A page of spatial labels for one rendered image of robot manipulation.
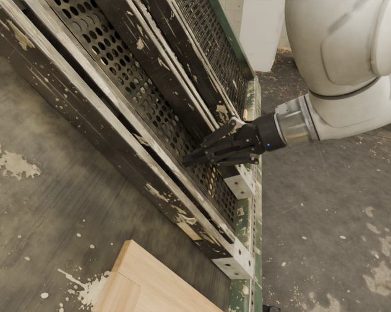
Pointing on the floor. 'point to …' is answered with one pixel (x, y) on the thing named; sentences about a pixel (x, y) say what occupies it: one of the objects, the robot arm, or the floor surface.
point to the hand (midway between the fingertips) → (196, 157)
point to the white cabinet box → (262, 31)
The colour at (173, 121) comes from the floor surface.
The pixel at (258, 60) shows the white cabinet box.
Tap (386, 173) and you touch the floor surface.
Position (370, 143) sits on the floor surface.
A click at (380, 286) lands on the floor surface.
